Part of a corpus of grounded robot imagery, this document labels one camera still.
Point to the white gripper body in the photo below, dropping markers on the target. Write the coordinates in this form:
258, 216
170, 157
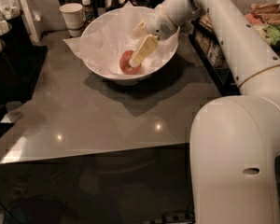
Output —
158, 21

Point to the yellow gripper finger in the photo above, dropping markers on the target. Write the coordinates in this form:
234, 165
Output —
139, 31
147, 46

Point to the red apple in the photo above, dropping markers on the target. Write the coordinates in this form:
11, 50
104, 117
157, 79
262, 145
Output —
124, 64

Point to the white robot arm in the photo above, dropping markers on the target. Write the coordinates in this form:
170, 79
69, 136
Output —
234, 140

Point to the white bowl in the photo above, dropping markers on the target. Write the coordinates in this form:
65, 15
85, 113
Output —
130, 75

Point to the black stirrer holder cup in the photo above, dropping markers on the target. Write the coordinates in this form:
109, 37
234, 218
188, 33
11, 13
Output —
154, 3

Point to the white paper liner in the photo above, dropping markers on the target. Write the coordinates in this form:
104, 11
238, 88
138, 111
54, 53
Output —
109, 34

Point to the small brown sauce bottle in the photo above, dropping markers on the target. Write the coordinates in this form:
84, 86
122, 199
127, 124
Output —
88, 11

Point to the white paper cup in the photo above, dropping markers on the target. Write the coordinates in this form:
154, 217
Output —
73, 17

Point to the black napkin dispenser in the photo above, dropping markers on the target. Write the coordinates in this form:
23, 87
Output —
15, 66

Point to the black wire condiment rack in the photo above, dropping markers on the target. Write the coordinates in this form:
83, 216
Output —
205, 42

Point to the power strip with cables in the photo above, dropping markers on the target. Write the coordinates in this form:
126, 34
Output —
186, 216

